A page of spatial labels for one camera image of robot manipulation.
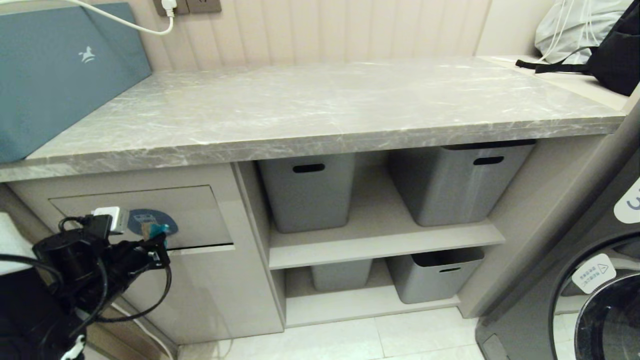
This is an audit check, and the small blue-edged cardboard scrap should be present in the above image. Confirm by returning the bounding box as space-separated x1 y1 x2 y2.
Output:
141 222 170 242

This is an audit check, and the blue round bin sticker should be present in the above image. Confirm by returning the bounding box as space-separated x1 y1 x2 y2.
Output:
126 208 179 237

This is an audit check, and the beige trash flap door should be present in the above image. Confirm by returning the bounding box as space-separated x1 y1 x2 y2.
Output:
48 185 235 252

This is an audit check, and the beige cabinet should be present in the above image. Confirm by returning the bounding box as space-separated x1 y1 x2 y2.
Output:
0 134 615 345

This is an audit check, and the narrow grey storage bin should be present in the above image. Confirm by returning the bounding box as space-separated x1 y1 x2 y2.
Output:
257 153 357 233
310 259 373 292

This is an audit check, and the teal box with horse logo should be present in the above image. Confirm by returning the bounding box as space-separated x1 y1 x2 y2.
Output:
0 1 153 163

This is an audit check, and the beige shelf board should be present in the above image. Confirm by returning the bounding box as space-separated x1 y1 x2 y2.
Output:
268 219 507 270

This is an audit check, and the wide grey storage bin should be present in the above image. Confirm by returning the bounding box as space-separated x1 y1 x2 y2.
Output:
388 140 538 227
386 247 486 305

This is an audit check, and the dark grey washing machine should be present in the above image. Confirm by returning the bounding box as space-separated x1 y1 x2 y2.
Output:
475 107 640 360

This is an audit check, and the white warning sticker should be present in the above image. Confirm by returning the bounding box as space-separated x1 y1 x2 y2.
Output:
571 253 618 295

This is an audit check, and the round glass washer door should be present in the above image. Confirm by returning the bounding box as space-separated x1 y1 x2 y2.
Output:
549 234 640 360

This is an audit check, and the light grey fabric bag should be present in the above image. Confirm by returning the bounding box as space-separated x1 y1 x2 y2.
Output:
534 0 635 65

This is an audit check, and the white washer panel label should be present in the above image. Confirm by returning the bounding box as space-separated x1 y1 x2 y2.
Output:
614 177 640 224

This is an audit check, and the black backpack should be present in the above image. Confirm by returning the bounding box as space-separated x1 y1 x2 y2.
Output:
515 0 640 97

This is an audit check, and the left black camera cable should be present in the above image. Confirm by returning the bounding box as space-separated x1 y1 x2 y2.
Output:
59 215 173 324

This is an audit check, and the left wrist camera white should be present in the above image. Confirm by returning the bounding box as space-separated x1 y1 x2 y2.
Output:
93 206 130 236

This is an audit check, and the thin white floor cable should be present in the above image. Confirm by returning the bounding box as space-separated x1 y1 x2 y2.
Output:
112 302 177 360

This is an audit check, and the white power cable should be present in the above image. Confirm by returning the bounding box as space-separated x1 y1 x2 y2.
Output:
70 0 176 36

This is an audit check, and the dark wall socket plate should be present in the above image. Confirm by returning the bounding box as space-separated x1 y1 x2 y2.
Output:
188 0 223 14
154 0 191 16

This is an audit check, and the white drawstring cord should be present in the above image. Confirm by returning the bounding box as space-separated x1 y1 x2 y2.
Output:
537 0 600 62

